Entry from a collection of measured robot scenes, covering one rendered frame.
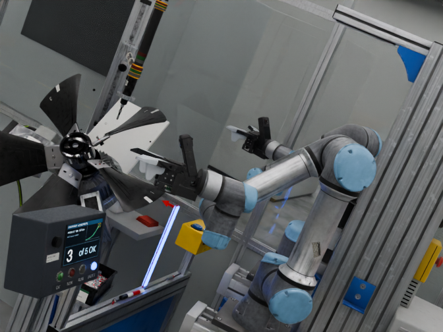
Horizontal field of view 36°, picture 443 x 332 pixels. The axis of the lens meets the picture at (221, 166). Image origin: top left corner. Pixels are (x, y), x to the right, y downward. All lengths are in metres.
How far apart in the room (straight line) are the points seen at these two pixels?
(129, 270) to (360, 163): 1.79
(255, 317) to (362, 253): 0.40
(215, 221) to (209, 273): 1.37
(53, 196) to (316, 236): 1.03
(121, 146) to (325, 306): 1.13
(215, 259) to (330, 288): 1.04
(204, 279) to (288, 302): 1.32
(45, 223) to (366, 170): 0.83
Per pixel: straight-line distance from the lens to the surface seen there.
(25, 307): 2.97
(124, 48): 3.08
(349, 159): 1.83
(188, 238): 2.67
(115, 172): 2.55
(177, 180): 1.78
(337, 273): 2.24
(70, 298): 2.04
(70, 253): 1.79
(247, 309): 2.11
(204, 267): 3.21
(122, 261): 3.40
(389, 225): 2.18
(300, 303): 1.94
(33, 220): 1.71
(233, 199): 1.81
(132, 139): 2.89
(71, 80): 2.79
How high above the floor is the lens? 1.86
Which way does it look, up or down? 12 degrees down
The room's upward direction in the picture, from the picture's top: 23 degrees clockwise
